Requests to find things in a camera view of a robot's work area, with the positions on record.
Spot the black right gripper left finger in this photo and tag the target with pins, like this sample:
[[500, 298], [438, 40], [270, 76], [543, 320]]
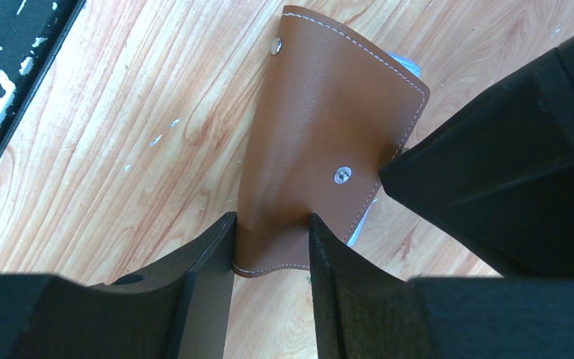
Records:
[[176, 307]]

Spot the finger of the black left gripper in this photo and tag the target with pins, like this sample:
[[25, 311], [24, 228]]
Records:
[[498, 176]]

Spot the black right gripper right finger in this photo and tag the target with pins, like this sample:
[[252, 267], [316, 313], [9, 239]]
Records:
[[361, 311]]

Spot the brown leather card holder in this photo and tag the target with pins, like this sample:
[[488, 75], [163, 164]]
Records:
[[333, 109]]

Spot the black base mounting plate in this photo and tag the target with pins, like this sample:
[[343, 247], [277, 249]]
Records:
[[31, 34]]

